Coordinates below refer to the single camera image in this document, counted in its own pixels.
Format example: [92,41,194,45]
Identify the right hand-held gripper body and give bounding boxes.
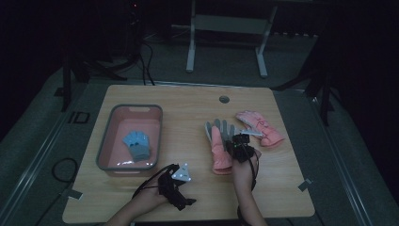
[231,129,263,164]

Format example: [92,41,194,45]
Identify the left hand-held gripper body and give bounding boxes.
[157,162,193,212]

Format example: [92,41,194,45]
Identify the pink ski glove grey palm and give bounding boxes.
[203,118,241,176]

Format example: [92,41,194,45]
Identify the blue grey glove dark dots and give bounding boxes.
[121,130,152,162]

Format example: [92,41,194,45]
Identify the pink plastic bin grey rim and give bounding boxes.
[95,104,164,177]

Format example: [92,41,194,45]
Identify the person's left hand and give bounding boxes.
[134,184,172,211]

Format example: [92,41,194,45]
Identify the person's right hand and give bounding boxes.
[231,149,263,191]

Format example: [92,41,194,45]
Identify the pink white ski glove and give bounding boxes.
[235,109,286,149]

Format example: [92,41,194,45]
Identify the grey tape piece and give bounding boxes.
[297,177,313,193]
[60,187,85,202]

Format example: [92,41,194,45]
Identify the black tripod stand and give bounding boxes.
[60,53,129,113]
[271,34,337,127]

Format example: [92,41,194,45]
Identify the dark equipment with red light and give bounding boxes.
[124,0,146,62]

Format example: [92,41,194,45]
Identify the metal floor rail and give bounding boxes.
[307,95,373,226]
[0,83,93,219]

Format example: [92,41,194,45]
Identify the black hanging cables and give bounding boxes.
[136,39,157,87]

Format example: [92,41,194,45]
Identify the black looped floor cable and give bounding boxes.
[34,157,80,226]

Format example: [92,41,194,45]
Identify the white metal desk frame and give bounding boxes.
[170,0,279,79]

